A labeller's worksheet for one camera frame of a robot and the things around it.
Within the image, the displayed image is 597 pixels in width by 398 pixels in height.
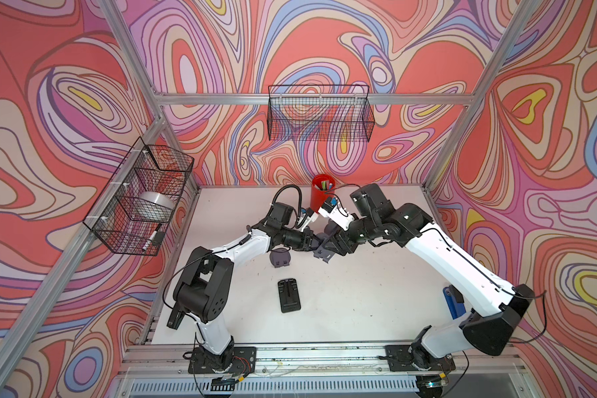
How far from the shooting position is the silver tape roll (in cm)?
70

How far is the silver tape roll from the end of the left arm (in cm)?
38

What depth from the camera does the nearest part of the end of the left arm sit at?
769 mm
